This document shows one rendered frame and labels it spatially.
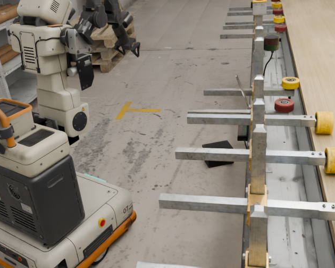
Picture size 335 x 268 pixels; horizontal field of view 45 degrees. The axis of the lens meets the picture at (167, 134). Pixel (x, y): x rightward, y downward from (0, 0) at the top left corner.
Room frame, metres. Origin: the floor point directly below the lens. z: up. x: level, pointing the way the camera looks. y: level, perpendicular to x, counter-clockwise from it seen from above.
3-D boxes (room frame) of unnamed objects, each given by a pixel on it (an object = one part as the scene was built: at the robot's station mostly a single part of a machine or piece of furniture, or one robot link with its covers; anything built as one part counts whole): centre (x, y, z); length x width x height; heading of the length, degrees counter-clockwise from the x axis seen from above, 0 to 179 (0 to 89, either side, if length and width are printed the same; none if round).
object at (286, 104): (1.52, -0.50, 0.85); 0.08 x 0.08 x 0.11
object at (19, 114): (1.69, 0.73, 0.87); 0.23 x 0.15 x 0.11; 54
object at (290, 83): (1.76, -0.60, 0.85); 0.08 x 0.08 x 0.11
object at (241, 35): (2.77, -0.65, 0.84); 0.43 x 0.03 x 0.04; 76
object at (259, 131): (0.86, -0.23, 0.93); 0.04 x 0.04 x 0.48; 76
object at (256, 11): (2.08, -0.53, 1.18); 0.07 x 0.07 x 0.08; 76
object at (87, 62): (2.01, 0.49, 0.99); 0.28 x 0.16 x 0.22; 54
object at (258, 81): (1.35, -0.35, 0.87); 0.04 x 0.04 x 0.48; 76
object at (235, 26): (3.02, -0.71, 0.84); 0.43 x 0.03 x 0.04; 76
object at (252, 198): (0.84, -0.22, 0.95); 0.14 x 0.06 x 0.05; 166
